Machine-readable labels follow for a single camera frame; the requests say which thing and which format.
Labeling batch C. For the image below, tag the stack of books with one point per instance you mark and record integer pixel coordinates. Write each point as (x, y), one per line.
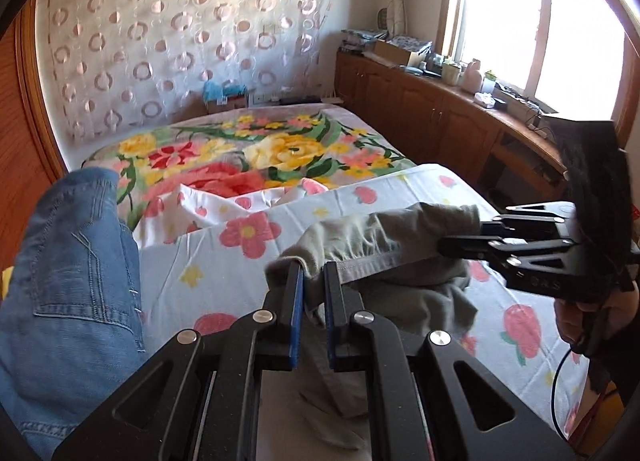
(362, 40)

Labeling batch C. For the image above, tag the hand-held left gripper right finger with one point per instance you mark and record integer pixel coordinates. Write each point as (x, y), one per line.
(330, 321)

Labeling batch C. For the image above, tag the grey-green pants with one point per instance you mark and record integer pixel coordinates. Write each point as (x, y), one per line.
(390, 241)

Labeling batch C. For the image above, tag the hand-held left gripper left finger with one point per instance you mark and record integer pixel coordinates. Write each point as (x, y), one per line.
(296, 321)

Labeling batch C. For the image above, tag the blue plastic bag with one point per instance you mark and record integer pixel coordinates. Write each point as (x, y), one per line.
(220, 90)

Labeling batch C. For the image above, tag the small printed cardboard box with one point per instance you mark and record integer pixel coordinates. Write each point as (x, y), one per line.
(225, 105)

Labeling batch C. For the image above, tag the white cup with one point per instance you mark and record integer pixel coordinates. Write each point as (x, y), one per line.
(450, 75)

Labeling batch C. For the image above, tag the blue denim jeans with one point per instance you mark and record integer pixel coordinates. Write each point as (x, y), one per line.
(65, 266)

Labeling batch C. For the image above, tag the white jug bottle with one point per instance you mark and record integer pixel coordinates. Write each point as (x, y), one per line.
(471, 76)

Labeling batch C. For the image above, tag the wooden framed window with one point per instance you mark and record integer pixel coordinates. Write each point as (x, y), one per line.
(500, 16)

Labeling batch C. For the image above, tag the person's right hand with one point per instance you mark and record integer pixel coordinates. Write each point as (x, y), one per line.
(567, 321)

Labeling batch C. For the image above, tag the yellow plush toy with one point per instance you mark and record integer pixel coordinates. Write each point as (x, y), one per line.
(4, 286)

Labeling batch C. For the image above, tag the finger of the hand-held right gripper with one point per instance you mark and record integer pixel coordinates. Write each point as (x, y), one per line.
(540, 221)
(500, 247)

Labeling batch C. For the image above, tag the open cardboard box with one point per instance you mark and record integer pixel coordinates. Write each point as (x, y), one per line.
(395, 52)

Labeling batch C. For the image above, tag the floral blanket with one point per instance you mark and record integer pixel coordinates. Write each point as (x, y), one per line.
(280, 146)

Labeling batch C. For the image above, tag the sheer circle-pattern curtain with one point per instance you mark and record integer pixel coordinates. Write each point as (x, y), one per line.
(175, 41)

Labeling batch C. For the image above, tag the long wooden cabinet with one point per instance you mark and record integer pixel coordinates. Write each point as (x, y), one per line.
(425, 111)

